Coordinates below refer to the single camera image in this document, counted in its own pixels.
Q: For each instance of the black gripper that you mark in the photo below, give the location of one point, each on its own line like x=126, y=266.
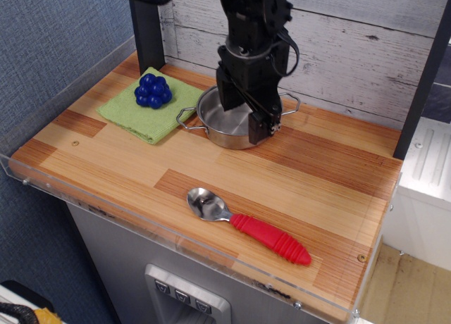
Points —
x=254, y=81

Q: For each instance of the stainless steel pot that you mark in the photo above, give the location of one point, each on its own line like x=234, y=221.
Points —
x=228, y=129

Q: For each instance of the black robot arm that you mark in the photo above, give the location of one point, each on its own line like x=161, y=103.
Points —
x=254, y=26

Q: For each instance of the green folded cloth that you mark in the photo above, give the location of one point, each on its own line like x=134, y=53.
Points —
x=148, y=124

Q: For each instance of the blue toy grape bunch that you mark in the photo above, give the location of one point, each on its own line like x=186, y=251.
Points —
x=153, y=91

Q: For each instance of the grey cabinet with buttons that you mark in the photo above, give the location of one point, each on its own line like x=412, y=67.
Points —
x=148, y=282

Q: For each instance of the white toy appliance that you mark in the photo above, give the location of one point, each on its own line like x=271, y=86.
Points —
x=418, y=220

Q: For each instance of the yellow and black object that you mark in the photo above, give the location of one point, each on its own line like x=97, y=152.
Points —
x=20, y=304

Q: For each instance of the red handled metal spoon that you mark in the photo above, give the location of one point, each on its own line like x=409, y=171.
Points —
x=210, y=207

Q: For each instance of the dark left vertical post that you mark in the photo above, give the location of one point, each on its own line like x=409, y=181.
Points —
x=148, y=39

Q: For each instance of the dark vertical post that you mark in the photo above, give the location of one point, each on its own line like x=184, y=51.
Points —
x=426, y=81
x=148, y=39

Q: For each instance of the dark right vertical post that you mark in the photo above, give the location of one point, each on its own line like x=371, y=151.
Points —
x=426, y=81

